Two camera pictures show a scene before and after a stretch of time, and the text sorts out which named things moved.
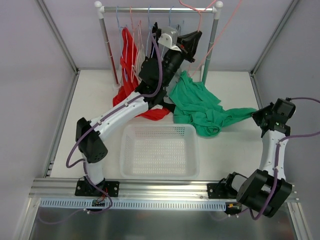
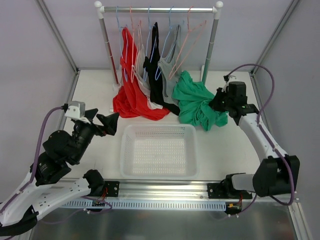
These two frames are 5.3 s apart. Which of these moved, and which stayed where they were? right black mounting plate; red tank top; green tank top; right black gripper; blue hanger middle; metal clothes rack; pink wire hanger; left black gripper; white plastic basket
Moved: green tank top; pink wire hanger; right black gripper; left black gripper
Stayed: blue hanger middle; white plastic basket; metal clothes rack; red tank top; right black mounting plate
